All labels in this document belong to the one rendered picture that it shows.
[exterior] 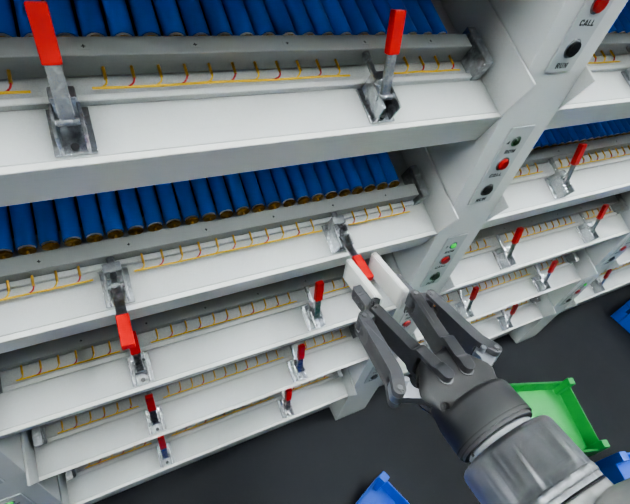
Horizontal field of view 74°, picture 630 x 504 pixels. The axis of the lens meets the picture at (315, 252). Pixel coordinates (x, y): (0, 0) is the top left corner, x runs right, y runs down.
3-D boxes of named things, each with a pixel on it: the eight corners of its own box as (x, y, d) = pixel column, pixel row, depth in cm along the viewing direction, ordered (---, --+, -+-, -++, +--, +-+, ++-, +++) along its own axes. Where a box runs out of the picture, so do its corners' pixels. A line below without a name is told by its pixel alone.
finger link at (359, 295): (382, 325, 45) (358, 333, 44) (358, 293, 49) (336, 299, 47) (385, 315, 44) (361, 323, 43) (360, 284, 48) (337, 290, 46)
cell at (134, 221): (110, 180, 47) (123, 231, 46) (123, 173, 47) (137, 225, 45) (122, 184, 49) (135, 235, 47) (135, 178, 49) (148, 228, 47)
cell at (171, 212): (168, 177, 51) (181, 225, 49) (152, 179, 50) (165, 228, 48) (168, 169, 49) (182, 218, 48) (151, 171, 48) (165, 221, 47)
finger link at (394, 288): (404, 291, 46) (410, 290, 47) (371, 252, 51) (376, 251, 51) (398, 310, 48) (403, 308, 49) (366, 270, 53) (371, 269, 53)
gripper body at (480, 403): (449, 481, 36) (389, 391, 43) (517, 442, 40) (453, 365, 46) (480, 440, 32) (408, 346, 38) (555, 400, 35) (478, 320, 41)
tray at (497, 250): (613, 238, 107) (671, 215, 95) (425, 300, 83) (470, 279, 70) (575, 169, 112) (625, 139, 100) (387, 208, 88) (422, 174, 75)
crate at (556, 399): (557, 388, 133) (572, 377, 127) (592, 456, 120) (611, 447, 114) (471, 392, 127) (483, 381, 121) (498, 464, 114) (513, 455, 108)
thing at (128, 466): (342, 396, 106) (365, 393, 94) (73, 504, 82) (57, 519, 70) (316, 320, 111) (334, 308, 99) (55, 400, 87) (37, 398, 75)
